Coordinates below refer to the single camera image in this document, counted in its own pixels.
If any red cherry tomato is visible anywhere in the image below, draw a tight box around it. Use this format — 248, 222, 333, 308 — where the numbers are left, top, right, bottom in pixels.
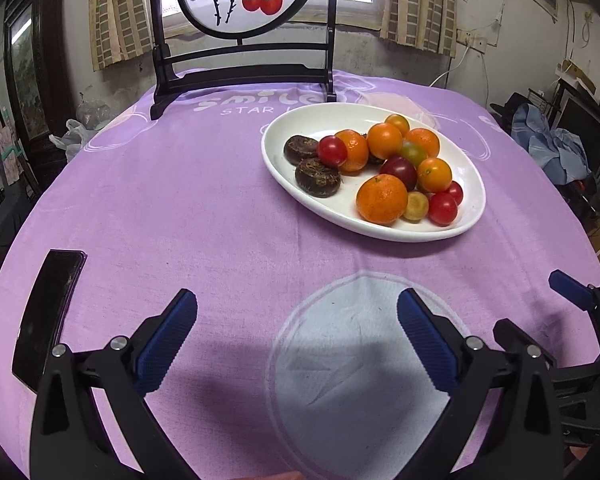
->
316, 136, 348, 168
428, 193, 458, 226
445, 181, 464, 206

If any yellow-green small fruit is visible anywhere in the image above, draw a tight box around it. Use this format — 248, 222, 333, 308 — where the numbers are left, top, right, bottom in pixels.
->
402, 191, 429, 223

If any large orange mandarin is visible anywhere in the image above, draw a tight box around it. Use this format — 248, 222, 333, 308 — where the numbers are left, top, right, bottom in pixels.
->
355, 174, 408, 226

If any smooth orange tomato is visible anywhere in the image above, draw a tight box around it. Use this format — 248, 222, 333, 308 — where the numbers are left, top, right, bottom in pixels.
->
417, 157, 453, 193
366, 122, 403, 160

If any dark red plum tomato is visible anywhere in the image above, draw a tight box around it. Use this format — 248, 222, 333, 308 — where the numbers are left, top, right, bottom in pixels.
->
379, 155, 418, 192

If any green-orange tomato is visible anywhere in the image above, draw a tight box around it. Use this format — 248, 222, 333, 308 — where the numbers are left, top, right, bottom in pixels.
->
400, 141, 429, 169

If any textured orange mandarin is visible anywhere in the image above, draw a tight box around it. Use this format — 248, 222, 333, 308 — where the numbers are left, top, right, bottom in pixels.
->
405, 128, 440, 157

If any small orange tomato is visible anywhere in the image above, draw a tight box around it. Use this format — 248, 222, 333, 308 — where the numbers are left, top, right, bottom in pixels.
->
385, 114, 411, 138

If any dark brown passion fruit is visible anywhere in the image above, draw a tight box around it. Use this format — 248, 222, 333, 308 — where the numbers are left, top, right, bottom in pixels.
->
284, 136, 318, 166

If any black smartphone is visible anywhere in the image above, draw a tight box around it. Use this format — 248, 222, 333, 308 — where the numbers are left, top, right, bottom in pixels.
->
12, 249, 87, 393

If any blue cloth pile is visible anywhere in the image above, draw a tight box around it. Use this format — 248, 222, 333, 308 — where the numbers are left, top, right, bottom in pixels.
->
510, 103, 591, 185

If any purple printed tablecloth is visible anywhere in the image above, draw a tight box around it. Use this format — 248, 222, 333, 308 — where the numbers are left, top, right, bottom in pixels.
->
0, 73, 600, 479

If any white plastic bag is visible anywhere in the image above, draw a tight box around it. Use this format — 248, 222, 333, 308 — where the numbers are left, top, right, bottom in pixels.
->
48, 119, 97, 162

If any white oval plate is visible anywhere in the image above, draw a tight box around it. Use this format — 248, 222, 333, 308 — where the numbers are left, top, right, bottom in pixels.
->
261, 103, 486, 243

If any dark wooden cabinet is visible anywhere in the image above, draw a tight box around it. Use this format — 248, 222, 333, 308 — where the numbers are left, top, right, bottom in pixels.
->
3, 0, 74, 182

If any right checked curtain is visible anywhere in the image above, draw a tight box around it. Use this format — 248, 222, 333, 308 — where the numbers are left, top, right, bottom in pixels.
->
380, 0, 457, 58

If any checked curtain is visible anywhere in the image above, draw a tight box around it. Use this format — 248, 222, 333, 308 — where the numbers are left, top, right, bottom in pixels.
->
380, 0, 457, 58
88, 0, 152, 72

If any left checked curtain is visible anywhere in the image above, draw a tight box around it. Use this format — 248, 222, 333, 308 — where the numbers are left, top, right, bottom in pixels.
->
88, 0, 152, 72

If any round painted screen stand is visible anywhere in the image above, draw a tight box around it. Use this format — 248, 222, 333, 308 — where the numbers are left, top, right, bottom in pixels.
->
149, 0, 337, 120

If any white power cable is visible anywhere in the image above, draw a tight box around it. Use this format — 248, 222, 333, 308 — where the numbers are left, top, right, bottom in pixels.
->
428, 41, 474, 89

